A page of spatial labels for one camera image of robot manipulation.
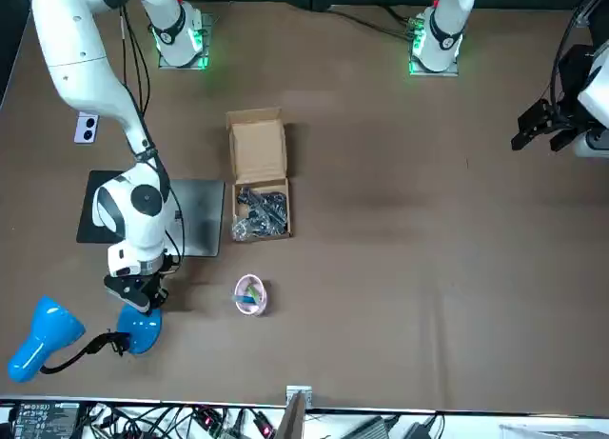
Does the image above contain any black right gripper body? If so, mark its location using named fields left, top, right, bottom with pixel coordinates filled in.
left=124, top=269, right=168, bottom=292

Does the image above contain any black mouse pad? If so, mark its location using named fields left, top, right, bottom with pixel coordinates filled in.
left=75, top=170, right=128, bottom=244

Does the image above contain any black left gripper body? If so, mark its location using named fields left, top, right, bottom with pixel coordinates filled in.
left=554, top=43, right=596, bottom=131

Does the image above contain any black lamp power cord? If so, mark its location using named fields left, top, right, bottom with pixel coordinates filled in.
left=107, top=329, right=132, bottom=357

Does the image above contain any open cardboard box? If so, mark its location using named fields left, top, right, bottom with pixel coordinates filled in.
left=225, top=107, right=292, bottom=243

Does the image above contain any black labelled power adapter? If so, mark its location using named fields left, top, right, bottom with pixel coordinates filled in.
left=9, top=400, right=80, bottom=439

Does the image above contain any silver aluminium post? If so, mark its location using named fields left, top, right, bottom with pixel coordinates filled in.
left=285, top=385, right=314, bottom=439

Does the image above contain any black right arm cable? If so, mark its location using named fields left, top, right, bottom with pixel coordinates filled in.
left=118, top=3, right=187, bottom=273

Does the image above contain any bag of black parts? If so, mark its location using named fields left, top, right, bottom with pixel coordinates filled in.
left=231, top=187, right=290, bottom=240

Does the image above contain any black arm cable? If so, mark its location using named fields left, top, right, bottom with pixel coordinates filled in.
left=118, top=3, right=187, bottom=273
left=549, top=0, right=600, bottom=121

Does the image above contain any black base power cable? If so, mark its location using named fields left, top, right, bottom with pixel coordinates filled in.
left=325, top=5, right=415, bottom=38

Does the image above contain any blue desk lamp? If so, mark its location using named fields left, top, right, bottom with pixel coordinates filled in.
left=7, top=294, right=164, bottom=384

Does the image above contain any silver laptop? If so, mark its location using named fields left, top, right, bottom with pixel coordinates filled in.
left=164, top=178, right=226, bottom=259

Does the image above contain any clear plastic cup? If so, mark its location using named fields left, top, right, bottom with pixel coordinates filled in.
left=234, top=273, right=267, bottom=316

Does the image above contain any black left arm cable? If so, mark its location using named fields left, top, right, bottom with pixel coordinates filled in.
left=549, top=0, right=600, bottom=121

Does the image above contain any silver aluminium frame profile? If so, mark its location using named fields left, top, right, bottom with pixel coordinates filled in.
left=574, top=0, right=601, bottom=29

